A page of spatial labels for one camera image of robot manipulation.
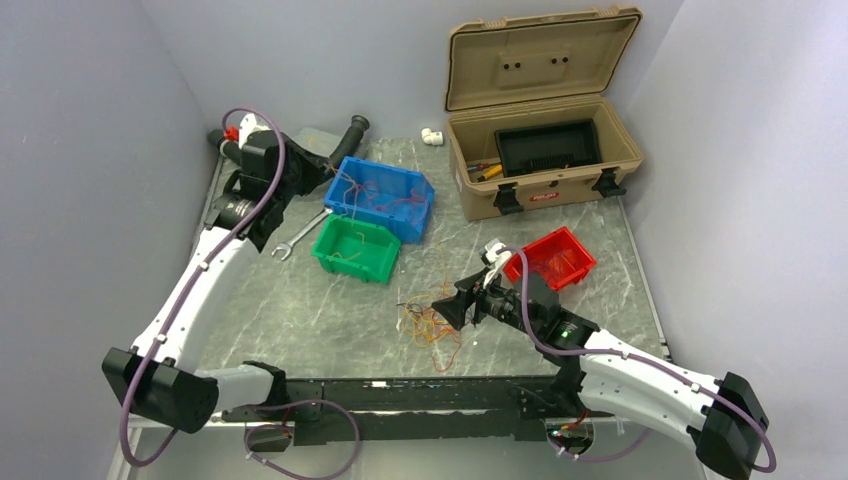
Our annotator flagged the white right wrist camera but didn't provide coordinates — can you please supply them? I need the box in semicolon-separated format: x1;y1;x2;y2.
481;238;513;288

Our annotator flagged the green plastic bin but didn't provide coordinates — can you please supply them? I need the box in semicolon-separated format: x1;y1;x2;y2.
312;214;401;284

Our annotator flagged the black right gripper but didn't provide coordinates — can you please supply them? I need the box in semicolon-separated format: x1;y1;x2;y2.
432;267;541;338

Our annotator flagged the grey flat block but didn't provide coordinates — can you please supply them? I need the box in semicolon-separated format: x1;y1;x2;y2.
292;127;342;157

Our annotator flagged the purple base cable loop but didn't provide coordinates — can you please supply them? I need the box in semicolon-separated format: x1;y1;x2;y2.
243;401;361;480

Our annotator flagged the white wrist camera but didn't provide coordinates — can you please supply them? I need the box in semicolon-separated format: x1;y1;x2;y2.
481;238;513;288
223;113;269;148

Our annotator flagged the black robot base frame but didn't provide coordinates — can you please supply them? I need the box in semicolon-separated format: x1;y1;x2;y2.
222;375;604;446

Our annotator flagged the silver open-end wrench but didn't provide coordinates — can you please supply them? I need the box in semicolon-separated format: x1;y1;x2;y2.
271;207;332;261

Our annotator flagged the red plastic bin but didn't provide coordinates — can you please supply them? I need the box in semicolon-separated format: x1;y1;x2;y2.
522;227;597;292

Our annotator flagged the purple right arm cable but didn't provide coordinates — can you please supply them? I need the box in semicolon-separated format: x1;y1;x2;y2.
500;246;778;475

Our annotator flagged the tan plastic toolbox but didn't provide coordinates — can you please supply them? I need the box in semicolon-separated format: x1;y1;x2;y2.
445;6;644;221

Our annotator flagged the black corrugated hose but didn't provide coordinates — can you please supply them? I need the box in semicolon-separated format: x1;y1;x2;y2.
207;115;372;174

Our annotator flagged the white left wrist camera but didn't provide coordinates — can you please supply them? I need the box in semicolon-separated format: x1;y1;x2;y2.
223;113;269;148

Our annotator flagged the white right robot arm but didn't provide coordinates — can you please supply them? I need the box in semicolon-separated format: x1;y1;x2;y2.
432;270;777;479

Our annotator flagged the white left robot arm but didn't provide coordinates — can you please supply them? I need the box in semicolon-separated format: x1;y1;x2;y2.
102;127;361;436

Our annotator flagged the blue plastic bin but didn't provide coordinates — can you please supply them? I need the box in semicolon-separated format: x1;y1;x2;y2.
323;156;435;244

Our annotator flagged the white pipe elbow fitting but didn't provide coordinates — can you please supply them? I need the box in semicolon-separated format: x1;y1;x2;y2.
420;128;444;146

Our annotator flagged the yellow handled screwdriver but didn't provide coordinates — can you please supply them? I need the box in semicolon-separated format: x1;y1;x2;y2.
466;162;503;183

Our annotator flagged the black toolbox tray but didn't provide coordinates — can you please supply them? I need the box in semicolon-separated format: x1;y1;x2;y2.
494;119;602;177

